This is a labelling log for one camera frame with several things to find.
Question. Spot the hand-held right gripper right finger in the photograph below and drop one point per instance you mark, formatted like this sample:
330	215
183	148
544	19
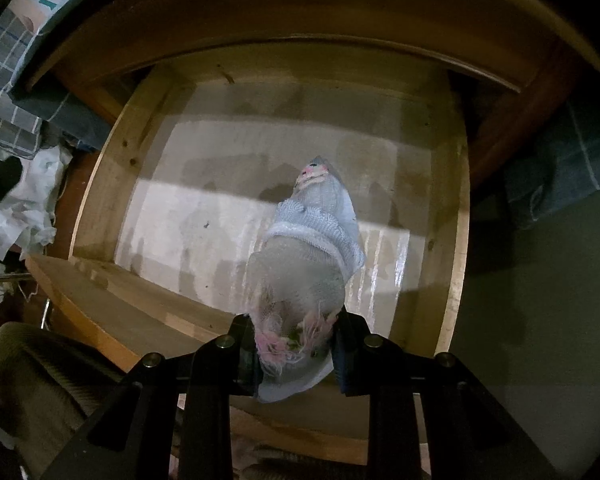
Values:
341	360

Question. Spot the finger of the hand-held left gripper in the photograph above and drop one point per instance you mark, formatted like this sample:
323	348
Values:
0	185

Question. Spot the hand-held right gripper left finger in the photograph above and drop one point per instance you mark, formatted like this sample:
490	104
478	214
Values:
246	360

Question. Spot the grey-blue knit garment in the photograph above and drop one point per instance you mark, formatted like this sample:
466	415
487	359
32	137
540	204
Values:
305	240

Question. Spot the wooden drawer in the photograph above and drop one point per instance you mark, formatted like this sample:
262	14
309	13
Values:
195	240

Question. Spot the white plastic bag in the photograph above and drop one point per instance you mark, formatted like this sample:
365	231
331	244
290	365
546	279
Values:
35	200

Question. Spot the grey plaid bedding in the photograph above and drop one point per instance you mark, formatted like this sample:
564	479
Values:
0	85

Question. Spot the person's left leg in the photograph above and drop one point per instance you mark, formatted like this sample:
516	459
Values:
30	370

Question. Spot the green bed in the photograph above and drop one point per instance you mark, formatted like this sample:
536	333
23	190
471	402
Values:
540	335

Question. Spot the blue plaid cloth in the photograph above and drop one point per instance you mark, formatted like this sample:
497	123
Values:
560	170

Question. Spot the metal chair frame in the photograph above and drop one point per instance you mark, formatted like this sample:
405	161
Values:
15	280

